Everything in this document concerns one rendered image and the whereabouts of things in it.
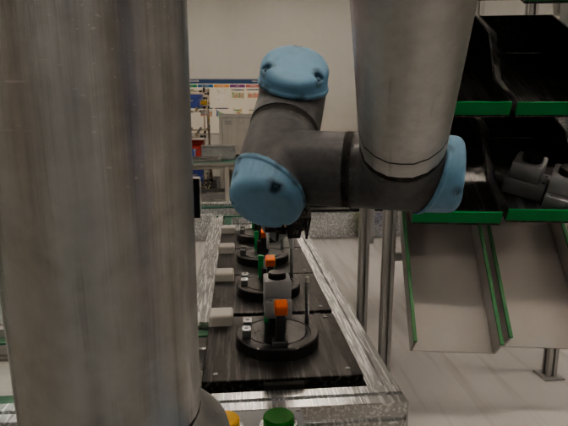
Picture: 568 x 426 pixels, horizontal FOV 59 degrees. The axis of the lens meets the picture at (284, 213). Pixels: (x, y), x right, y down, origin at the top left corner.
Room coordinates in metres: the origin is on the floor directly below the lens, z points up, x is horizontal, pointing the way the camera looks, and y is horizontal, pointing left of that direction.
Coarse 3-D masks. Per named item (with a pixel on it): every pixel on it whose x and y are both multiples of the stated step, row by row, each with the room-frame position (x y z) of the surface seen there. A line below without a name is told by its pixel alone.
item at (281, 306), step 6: (276, 300) 0.72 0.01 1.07; (282, 300) 0.72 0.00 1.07; (276, 306) 0.71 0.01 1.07; (282, 306) 0.71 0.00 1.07; (276, 312) 0.71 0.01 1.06; (282, 312) 0.71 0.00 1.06; (276, 318) 0.72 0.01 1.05; (282, 318) 0.72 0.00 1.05; (276, 324) 0.73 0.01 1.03; (282, 324) 0.73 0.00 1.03; (276, 330) 0.73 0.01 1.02; (282, 330) 0.73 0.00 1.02; (276, 336) 0.74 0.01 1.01; (282, 336) 0.74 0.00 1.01
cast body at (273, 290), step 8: (272, 272) 0.79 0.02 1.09; (280, 272) 0.79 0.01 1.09; (264, 280) 0.79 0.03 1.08; (272, 280) 0.78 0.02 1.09; (280, 280) 0.78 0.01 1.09; (288, 280) 0.78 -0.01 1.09; (264, 288) 0.79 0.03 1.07; (272, 288) 0.78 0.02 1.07; (280, 288) 0.78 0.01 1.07; (288, 288) 0.78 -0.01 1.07; (264, 296) 0.80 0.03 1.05; (272, 296) 0.78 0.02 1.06; (280, 296) 0.78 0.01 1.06; (288, 296) 0.78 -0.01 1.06; (264, 304) 0.80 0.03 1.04; (272, 304) 0.77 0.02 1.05; (288, 304) 0.77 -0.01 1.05; (272, 312) 0.77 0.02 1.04; (288, 312) 0.77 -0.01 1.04
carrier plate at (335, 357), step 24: (216, 336) 0.82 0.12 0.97; (336, 336) 0.82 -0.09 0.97; (216, 360) 0.73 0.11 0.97; (240, 360) 0.73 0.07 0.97; (312, 360) 0.73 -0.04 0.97; (336, 360) 0.73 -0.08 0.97; (216, 384) 0.67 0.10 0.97; (240, 384) 0.67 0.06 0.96; (312, 384) 0.68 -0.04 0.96; (336, 384) 0.69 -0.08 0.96; (360, 384) 0.69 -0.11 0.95
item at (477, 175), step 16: (464, 128) 0.96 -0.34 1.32; (480, 128) 0.86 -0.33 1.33; (480, 144) 0.85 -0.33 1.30; (480, 160) 0.84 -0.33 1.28; (480, 176) 0.84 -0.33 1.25; (464, 192) 0.82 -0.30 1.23; (480, 192) 0.82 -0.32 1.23; (464, 208) 0.78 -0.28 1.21; (480, 208) 0.77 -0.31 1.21; (496, 208) 0.75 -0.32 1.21; (448, 224) 0.74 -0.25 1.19; (464, 224) 0.74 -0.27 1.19; (480, 224) 0.74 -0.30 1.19; (496, 224) 0.74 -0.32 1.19
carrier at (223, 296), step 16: (224, 272) 1.12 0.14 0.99; (224, 288) 1.07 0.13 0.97; (240, 288) 1.01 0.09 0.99; (256, 288) 1.01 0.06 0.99; (304, 288) 1.07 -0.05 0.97; (320, 288) 1.07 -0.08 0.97; (224, 304) 0.97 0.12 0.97; (240, 304) 0.97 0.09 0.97; (256, 304) 0.97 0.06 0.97; (304, 304) 0.97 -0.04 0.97; (320, 304) 0.97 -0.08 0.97
